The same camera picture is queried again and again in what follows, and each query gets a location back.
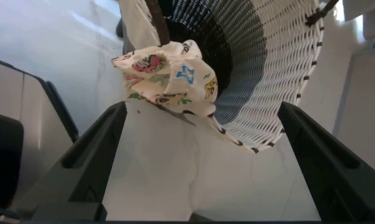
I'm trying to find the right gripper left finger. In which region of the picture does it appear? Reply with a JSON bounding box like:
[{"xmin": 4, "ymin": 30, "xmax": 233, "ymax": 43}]
[{"xmin": 14, "ymin": 101, "xmax": 128, "ymax": 222}]

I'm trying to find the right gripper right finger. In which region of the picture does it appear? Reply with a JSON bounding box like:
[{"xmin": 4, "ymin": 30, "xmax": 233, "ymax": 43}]
[{"xmin": 277, "ymin": 101, "xmax": 375, "ymax": 222}]

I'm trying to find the cream printed garment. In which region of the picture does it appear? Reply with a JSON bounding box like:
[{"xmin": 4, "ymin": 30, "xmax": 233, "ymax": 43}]
[{"xmin": 111, "ymin": 39, "xmax": 219, "ymax": 119}]

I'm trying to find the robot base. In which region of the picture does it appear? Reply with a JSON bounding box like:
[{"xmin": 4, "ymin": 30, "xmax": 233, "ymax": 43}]
[{"xmin": 0, "ymin": 55, "xmax": 80, "ymax": 218}]

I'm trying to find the white laundry basket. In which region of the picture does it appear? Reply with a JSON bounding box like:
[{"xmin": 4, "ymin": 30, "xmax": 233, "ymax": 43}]
[{"xmin": 118, "ymin": 0, "xmax": 340, "ymax": 154}]

